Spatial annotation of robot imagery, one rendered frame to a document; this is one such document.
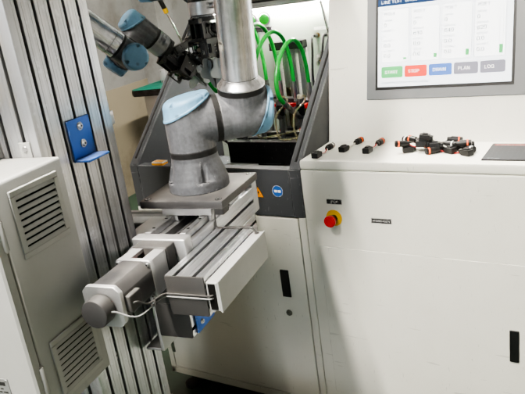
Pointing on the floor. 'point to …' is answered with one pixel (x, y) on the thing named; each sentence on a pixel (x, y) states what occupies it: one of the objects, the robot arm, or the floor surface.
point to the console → (416, 243)
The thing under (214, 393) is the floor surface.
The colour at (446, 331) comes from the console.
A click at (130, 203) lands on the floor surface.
